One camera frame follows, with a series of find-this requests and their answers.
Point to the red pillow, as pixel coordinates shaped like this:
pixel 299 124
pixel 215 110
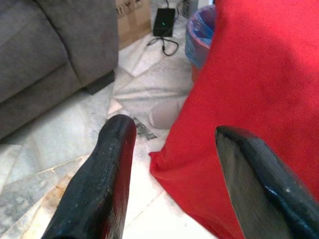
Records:
pixel 249 87

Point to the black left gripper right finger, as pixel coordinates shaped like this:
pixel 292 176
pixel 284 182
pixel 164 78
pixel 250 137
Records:
pixel 264 189

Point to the black power adapter box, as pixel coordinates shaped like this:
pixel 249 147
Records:
pixel 163 22

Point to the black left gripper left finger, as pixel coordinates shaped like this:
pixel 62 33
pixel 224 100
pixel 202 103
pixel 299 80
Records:
pixel 99 174

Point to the printed cardboard box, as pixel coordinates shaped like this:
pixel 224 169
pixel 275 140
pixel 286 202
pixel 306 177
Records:
pixel 133 22

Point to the grey fabric sofa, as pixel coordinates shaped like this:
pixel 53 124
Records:
pixel 45 54

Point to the bin with blue liner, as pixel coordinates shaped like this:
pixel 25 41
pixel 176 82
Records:
pixel 199 37

